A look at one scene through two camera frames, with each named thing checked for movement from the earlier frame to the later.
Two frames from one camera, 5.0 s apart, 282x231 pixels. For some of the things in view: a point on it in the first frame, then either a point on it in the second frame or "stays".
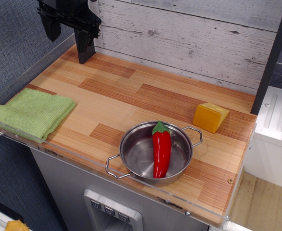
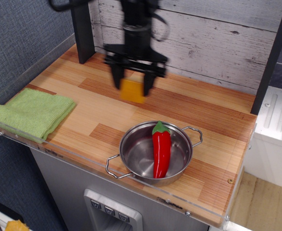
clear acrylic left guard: x=31 y=74 stays
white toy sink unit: x=271 y=155 stays
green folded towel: x=30 y=114 stays
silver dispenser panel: x=105 y=214 stays
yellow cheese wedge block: x=209 y=116 to x=131 y=91
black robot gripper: x=77 y=14 to x=136 y=53
